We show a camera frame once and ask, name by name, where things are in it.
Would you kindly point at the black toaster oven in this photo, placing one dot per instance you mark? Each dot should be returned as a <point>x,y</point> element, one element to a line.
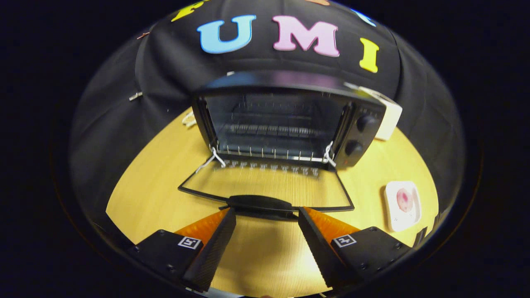
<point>290,80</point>

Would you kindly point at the white square plate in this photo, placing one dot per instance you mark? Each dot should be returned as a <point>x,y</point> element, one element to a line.
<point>391,215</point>

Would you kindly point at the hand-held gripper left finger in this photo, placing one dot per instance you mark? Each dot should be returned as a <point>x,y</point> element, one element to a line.
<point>215,252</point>

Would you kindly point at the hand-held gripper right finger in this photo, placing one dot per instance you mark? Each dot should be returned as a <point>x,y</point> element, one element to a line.
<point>319,252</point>

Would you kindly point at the red clip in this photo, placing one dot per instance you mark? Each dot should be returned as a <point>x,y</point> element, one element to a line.
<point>143,35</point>

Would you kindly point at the white toaster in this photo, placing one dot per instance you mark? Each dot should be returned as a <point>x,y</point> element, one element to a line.
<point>391,120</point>

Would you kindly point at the pink round ham slice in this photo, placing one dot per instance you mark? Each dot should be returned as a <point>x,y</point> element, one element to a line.
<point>405,200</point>

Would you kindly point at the white clip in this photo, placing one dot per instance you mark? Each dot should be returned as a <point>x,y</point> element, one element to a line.
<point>135,96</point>

